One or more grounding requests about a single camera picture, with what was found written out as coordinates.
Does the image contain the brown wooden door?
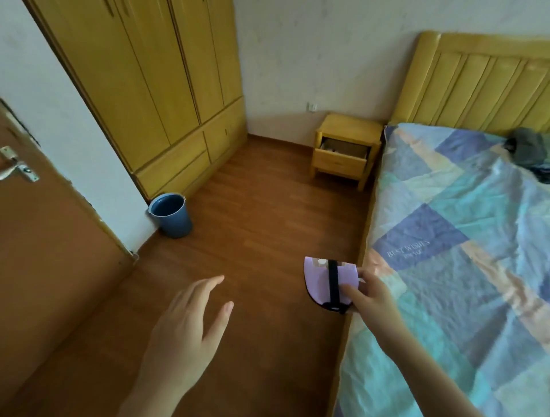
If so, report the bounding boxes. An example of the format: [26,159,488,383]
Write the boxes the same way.
[0,101,136,409]

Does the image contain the person's left forearm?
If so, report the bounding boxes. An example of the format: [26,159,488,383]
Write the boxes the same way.
[118,377,194,417]

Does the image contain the wooden nightstand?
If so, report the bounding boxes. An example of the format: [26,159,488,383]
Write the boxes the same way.
[309,112,384,192]

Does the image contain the yellow padded headboard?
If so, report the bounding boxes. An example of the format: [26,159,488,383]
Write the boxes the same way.
[388,30,550,138]

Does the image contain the person's right forearm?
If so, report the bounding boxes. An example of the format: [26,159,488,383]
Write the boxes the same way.
[378,322,482,417]

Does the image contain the patchwork bed sheet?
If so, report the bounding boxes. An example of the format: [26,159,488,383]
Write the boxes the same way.
[333,123,550,417]

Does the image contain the green grey pillow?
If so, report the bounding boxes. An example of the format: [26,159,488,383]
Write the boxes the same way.
[503,127,550,168]

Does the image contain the person's right hand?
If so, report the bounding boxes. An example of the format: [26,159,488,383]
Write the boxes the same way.
[340,266,409,344]

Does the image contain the silver door handle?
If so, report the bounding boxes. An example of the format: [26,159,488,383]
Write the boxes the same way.
[0,145,40,183]

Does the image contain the blue waste bin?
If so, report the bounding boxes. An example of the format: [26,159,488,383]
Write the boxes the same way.
[148,192,193,239]

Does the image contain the yellow wooden wardrobe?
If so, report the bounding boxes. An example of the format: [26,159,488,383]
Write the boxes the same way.
[23,0,249,202]

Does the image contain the purple sleep mask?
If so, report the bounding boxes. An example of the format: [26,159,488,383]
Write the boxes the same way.
[303,256,360,316]

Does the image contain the person's left hand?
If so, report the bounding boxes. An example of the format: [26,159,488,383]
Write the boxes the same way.
[137,274,235,400]

